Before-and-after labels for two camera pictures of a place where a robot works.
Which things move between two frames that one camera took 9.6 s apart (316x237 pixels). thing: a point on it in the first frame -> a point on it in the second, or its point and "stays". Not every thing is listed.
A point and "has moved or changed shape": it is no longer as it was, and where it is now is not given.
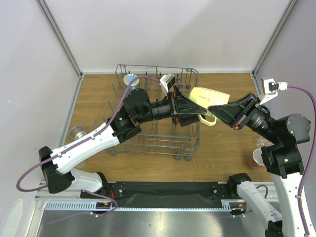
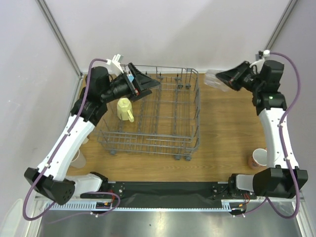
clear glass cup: (261, 142) -> (211, 80)
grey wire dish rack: (159, 138) stays
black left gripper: (187, 109) -> (143, 82)
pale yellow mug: (207, 98) has moved or changed shape
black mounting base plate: (168, 194) stays
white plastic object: (10, 224) stays
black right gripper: (244, 115) -> (242, 75)
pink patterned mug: (256, 160) stays
